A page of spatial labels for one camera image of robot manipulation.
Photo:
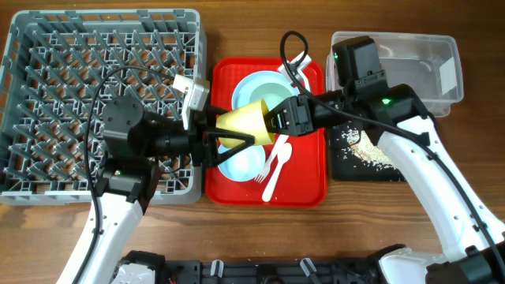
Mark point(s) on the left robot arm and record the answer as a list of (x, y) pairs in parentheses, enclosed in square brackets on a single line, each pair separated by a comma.
[(128, 178)]

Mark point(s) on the black waste tray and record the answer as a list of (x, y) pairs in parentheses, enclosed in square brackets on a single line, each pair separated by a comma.
[(349, 170)]

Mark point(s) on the clear plastic bin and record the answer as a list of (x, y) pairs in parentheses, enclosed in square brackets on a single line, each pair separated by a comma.
[(429, 64)]

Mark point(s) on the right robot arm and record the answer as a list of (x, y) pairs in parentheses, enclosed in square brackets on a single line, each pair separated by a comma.
[(399, 124)]

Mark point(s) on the white plastic spoon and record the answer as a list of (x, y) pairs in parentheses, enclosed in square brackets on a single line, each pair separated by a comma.
[(283, 156)]

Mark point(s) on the white rice pile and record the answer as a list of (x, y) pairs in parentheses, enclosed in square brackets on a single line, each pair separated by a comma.
[(361, 147)]

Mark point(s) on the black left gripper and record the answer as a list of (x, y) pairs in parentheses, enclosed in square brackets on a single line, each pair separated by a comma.
[(203, 150)]

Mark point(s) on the grey dishwasher rack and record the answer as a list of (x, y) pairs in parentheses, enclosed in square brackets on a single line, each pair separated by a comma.
[(59, 70)]

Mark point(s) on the red plastic tray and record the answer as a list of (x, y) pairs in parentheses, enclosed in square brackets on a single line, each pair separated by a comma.
[(303, 179)]

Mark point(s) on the green bowl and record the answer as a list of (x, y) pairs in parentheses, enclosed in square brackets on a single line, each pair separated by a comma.
[(272, 94)]

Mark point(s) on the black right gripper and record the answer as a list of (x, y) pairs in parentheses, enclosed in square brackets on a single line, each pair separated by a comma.
[(299, 121)]

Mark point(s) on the yellow plastic cup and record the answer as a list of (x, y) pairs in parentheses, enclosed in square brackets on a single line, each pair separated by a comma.
[(249, 120)]

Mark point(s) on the light blue small bowl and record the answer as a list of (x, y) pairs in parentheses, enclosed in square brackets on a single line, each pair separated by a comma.
[(245, 165)]

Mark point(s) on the white plastic fork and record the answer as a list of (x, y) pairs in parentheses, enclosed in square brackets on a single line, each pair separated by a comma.
[(281, 140)]

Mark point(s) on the light blue plate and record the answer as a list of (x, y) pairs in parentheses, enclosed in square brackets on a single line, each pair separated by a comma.
[(246, 86)]

